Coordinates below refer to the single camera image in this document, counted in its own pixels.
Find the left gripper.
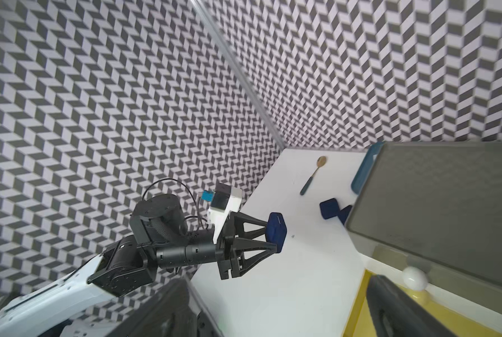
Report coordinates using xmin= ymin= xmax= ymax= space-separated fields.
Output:
xmin=216 ymin=212 xmax=278 ymax=280

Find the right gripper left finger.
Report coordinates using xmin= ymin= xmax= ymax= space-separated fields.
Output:
xmin=116 ymin=279 xmax=192 ymax=336

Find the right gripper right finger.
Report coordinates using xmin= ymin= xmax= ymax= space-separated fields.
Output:
xmin=366 ymin=275 xmax=454 ymax=337

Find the navy brooch box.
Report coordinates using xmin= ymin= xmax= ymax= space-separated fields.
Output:
xmin=337 ymin=205 xmax=353 ymax=226
xmin=265 ymin=212 xmax=287 ymax=254
xmin=319 ymin=198 xmax=341 ymax=220

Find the three-drawer storage cabinet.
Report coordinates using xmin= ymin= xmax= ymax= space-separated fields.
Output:
xmin=345 ymin=142 xmax=502 ymax=333

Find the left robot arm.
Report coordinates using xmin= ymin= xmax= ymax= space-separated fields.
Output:
xmin=0 ymin=194 xmax=287 ymax=336

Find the blue tray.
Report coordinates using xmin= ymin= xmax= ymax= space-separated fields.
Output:
xmin=351 ymin=142 xmax=384 ymax=195

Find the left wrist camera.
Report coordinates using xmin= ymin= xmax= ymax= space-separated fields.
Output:
xmin=201 ymin=183 xmax=243 ymax=244

